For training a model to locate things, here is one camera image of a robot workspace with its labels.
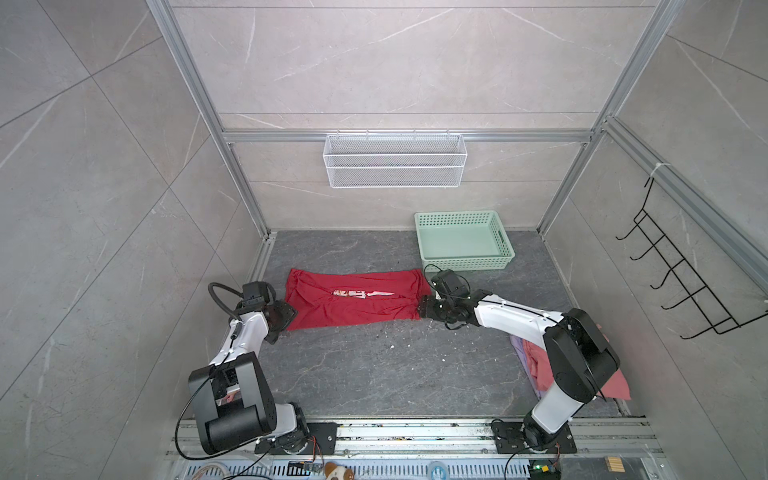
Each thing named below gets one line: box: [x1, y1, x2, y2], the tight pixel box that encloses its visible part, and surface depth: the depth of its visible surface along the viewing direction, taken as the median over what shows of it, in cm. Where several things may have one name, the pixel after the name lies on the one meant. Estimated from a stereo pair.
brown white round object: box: [324, 462, 355, 480], surface depth 68 cm
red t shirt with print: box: [284, 269, 431, 331], surface depth 101 cm
